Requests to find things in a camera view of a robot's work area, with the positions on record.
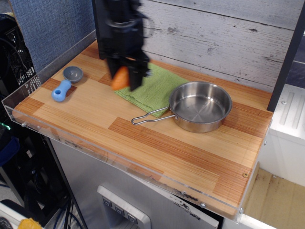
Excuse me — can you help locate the silver dispenser panel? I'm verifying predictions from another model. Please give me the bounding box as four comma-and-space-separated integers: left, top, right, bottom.
96, 185, 151, 229

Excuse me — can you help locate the orange toy carrot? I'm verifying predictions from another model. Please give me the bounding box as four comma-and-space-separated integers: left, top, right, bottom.
111, 66, 130, 91

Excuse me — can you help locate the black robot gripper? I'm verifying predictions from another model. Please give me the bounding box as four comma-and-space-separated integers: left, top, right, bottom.
102, 0, 150, 91

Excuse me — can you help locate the white ribbed side counter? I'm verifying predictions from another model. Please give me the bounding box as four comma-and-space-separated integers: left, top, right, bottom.
271, 84, 305, 140

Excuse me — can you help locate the clear acrylic table guard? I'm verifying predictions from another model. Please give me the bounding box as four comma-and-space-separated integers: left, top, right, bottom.
3, 42, 272, 229

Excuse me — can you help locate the blue grey toy scoop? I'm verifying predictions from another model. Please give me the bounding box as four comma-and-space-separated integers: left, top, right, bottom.
51, 66, 83, 102

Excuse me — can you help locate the yellow object bottom corner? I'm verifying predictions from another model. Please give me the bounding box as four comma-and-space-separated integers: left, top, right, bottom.
18, 218, 42, 229

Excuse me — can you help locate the green folded cloth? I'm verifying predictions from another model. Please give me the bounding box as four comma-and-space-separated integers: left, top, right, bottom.
114, 63, 188, 113

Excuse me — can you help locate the dark right vertical post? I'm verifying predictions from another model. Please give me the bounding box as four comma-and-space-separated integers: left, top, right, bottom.
267, 1, 305, 112

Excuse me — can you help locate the black plastic crate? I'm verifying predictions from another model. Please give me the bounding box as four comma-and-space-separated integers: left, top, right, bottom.
0, 26, 36, 92

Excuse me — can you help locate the stainless steel pan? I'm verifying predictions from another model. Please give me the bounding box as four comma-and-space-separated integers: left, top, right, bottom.
131, 81, 233, 133

